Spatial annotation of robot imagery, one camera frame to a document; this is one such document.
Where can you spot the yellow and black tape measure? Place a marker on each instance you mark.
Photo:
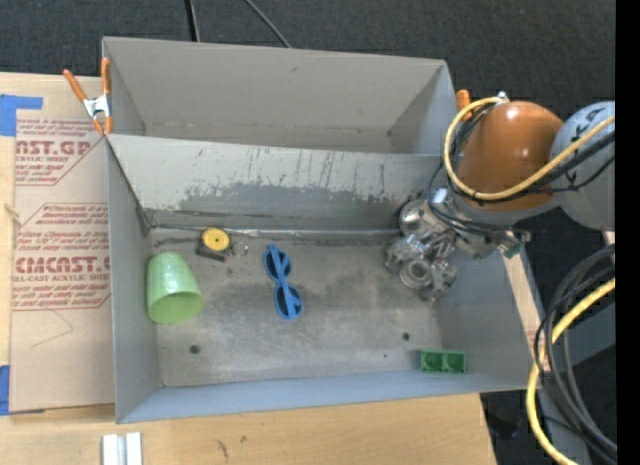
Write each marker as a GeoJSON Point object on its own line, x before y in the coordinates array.
{"type": "Point", "coordinates": [215, 240]}

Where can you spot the light green plastic cup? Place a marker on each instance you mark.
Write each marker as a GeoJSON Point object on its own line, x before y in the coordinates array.
{"type": "Point", "coordinates": [172, 288]}

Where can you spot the brown cardboard board red print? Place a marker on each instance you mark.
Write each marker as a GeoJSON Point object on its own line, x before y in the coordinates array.
{"type": "Point", "coordinates": [60, 343]}

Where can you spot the blue sunglasses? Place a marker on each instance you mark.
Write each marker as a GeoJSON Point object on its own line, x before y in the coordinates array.
{"type": "Point", "coordinates": [287, 300]}

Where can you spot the green toy brick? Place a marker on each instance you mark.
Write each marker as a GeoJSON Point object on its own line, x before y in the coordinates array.
{"type": "Point", "coordinates": [442, 361]}

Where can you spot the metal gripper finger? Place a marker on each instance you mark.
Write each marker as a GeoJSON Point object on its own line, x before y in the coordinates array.
{"type": "Point", "coordinates": [442, 275]}
{"type": "Point", "coordinates": [402, 253]}

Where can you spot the grey metal bin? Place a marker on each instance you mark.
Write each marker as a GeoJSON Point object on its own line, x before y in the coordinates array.
{"type": "Point", "coordinates": [320, 313]}

